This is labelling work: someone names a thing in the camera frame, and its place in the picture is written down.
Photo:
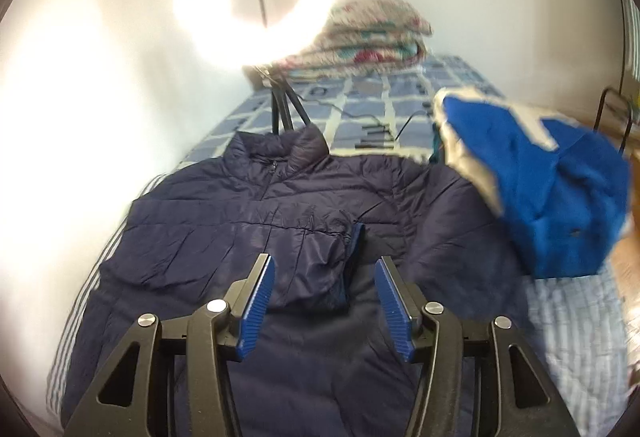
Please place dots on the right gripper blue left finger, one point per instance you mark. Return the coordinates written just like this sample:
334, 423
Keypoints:
248, 300

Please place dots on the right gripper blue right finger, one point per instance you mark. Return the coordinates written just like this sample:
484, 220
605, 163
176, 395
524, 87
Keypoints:
402, 315

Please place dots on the navy puffer jacket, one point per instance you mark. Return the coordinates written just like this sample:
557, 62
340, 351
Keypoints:
324, 364

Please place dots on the blue checkered bed sheet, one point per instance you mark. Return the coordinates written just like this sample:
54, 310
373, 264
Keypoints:
386, 113

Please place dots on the blue and white fleece garment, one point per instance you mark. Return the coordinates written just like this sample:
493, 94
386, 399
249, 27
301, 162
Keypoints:
560, 189

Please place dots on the black tripod light stand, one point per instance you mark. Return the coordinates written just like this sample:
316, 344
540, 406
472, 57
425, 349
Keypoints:
281, 91

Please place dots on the folded floral quilt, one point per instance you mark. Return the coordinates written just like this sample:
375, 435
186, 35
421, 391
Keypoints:
362, 37

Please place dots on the black metal shelf rack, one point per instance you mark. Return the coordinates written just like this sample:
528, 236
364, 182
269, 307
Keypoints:
616, 116

